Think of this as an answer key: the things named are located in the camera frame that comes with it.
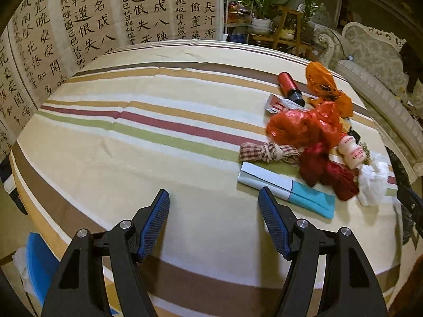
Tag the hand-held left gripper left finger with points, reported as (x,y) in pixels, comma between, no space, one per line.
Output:
(153,224)

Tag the wooden plant stand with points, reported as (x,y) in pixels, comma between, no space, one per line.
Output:
(294,15)

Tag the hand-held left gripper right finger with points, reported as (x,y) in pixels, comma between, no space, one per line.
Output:
(272,218)

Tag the red plastic bag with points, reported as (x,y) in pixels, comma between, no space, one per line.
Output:
(297,125)

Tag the ornate cream sofa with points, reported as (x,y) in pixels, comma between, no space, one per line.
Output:
(366,39)

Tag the orange plastic bag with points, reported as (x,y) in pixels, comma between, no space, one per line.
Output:
(319,76)

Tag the white metal rack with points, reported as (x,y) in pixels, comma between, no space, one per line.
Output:
(236,23)

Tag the trash bin with black bag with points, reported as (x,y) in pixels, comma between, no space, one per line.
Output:
(404,185)

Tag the small white yogurt bottle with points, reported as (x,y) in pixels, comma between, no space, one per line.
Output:
(353,153)

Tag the striped tablecloth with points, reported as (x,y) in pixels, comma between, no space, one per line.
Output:
(132,158)

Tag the crumpled white plastic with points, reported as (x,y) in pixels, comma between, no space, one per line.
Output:
(373,181)

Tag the calligraphy folding screen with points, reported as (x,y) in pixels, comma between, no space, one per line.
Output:
(99,6)

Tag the blue plastic object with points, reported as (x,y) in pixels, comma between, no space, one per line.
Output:
(41,267)

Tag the white and teal packet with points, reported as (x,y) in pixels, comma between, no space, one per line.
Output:
(264,178)

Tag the potted plant in white pot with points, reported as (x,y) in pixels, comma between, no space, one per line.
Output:
(262,23)

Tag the tall green potted plant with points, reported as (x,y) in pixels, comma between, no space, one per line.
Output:
(312,3)

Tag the white red-printed snack wrapper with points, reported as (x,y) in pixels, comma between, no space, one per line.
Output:
(276,104)

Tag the red bottle with black cap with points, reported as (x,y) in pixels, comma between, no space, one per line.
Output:
(287,84)

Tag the dark red cloth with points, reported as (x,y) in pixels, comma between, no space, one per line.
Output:
(340,178)

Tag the checkered cloth bundle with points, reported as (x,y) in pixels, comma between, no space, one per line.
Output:
(257,150)

